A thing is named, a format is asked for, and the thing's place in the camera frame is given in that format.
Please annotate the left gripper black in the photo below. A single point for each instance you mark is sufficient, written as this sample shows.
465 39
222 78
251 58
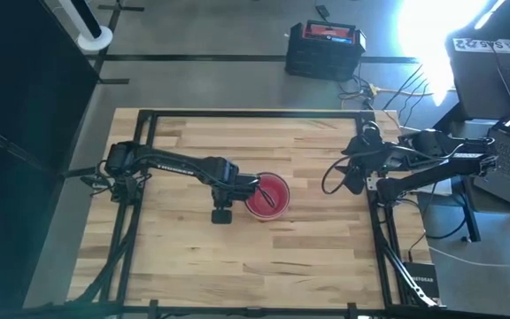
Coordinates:
233 184

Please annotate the black Netgear network switch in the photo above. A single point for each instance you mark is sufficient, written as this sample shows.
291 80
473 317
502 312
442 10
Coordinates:
422 280

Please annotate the open black laptop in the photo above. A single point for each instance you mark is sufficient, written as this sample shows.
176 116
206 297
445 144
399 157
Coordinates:
509 164

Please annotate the black partition panel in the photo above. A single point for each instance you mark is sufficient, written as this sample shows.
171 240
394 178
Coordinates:
20 133

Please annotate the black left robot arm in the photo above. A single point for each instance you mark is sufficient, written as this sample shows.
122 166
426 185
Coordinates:
171 161

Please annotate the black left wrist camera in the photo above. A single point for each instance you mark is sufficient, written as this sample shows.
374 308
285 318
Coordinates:
221 216

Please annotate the white roll stand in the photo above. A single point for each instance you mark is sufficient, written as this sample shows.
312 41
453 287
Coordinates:
91 31

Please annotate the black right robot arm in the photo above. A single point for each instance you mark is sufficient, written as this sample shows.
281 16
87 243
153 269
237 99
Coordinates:
436 161

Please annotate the small black floor device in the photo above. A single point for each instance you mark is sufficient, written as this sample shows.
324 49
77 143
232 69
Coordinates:
322 11

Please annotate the red and black power station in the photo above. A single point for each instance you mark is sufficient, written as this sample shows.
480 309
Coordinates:
326 49

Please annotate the white printed label sheet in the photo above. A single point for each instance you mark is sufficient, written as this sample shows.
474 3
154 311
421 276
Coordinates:
487 45

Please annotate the black metal table frame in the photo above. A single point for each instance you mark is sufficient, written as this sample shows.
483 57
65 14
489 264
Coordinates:
255 114

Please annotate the red plastic bowl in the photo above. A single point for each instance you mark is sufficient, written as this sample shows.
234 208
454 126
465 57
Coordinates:
272 195

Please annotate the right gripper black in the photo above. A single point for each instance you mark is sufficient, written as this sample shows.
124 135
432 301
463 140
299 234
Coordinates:
363 142

